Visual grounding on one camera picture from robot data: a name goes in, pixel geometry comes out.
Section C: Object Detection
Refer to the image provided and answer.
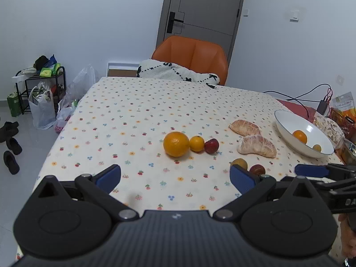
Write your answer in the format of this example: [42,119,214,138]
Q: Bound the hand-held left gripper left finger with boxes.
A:
[32,164,140,221]

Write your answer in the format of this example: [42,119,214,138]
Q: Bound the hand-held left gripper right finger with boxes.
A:
[213,164,320,221]

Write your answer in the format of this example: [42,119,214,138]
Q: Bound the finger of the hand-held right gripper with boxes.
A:
[306,180,336,194]
[295,163,356,182]

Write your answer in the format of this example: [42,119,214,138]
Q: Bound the white bowl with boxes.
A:
[274,110,334,158]

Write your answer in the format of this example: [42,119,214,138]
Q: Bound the small orange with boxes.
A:
[189,135,206,152]

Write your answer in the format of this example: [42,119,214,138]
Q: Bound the person's right hand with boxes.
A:
[338,214,356,260]

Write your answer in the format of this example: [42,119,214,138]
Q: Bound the yellow-brown plum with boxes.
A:
[230,158,248,171]

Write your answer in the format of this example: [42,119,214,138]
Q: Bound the dark red plum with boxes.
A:
[249,164,266,177]

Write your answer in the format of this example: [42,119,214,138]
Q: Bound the mandarin orange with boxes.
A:
[293,130,308,144]

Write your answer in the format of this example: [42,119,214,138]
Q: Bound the peeled pomelo piece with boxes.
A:
[237,135,277,158]
[229,119,262,137]

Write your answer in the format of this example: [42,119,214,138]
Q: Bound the metal pot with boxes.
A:
[341,138,356,165]

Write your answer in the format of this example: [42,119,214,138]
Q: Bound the small red apple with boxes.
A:
[204,138,219,154]

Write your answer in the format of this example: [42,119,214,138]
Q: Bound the orange basket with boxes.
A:
[330,107,356,140]

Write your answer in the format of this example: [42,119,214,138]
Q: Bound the power adapter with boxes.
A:
[317,100,330,115]

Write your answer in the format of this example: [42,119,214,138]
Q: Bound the red cloth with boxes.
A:
[277,99,323,123]

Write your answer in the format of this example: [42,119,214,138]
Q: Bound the orange snack packet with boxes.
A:
[332,92,356,123]

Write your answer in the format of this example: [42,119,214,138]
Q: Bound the plastic bag with red contents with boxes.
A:
[54,100,78,134]

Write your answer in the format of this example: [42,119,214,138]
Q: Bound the large orange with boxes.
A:
[163,131,190,158]

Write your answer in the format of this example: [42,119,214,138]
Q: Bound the white plastic bag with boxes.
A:
[28,82,56,130]

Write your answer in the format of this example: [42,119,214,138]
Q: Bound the clear plastic bag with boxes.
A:
[67,65,96,103]

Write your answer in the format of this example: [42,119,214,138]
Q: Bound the black slipper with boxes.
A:
[0,121,19,143]
[6,138,23,155]
[3,151,20,175]

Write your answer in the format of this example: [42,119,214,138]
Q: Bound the black metal rack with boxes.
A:
[15,67,67,116]

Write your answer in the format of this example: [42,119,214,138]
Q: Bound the white framed board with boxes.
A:
[107,62,140,77]

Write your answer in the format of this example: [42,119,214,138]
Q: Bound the green carton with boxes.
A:
[7,92,22,117]

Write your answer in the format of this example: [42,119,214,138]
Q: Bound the white black-patterned blanket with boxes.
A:
[136,59,221,83]

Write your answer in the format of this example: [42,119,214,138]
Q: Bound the green packets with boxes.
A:
[39,63,62,78]

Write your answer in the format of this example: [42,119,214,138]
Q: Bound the white cloth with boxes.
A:
[12,67,38,82]

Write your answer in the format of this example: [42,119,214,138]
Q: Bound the black cloth bundle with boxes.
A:
[34,56,49,69]

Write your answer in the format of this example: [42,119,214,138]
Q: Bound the orange chair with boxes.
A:
[152,36,229,86]

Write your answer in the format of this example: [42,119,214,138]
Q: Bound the grey door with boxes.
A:
[156,0,247,62]

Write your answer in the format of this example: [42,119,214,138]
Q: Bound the black power cable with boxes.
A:
[263,83,331,117]

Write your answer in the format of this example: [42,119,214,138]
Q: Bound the black door handle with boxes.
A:
[166,12,184,34]

